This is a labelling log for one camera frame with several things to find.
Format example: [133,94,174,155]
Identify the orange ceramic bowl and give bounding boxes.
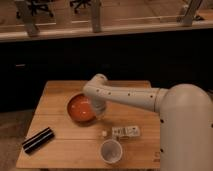
[67,93,96,124]

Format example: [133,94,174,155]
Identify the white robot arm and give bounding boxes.
[83,74,213,171]

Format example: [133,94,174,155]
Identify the small white round object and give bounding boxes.
[102,131,108,137]

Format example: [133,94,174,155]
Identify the white paper cup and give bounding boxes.
[100,139,123,164]

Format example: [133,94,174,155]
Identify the black striped rectangular case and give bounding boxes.
[22,127,55,154]

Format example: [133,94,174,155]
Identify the right black office chair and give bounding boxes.
[69,0,91,14]

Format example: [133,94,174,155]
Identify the black office chair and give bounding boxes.
[69,0,91,14]
[23,0,53,17]

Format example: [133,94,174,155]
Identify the left black office chair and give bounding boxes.
[23,0,53,17]

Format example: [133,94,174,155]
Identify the middle metal railing post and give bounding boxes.
[91,0,101,33]

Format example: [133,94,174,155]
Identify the metal railing post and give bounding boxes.
[181,0,203,27]
[14,0,39,37]
[91,0,101,33]

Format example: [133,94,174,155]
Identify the left metal railing post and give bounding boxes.
[14,0,39,37]

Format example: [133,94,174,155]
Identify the right metal railing post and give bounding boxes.
[181,0,203,27]

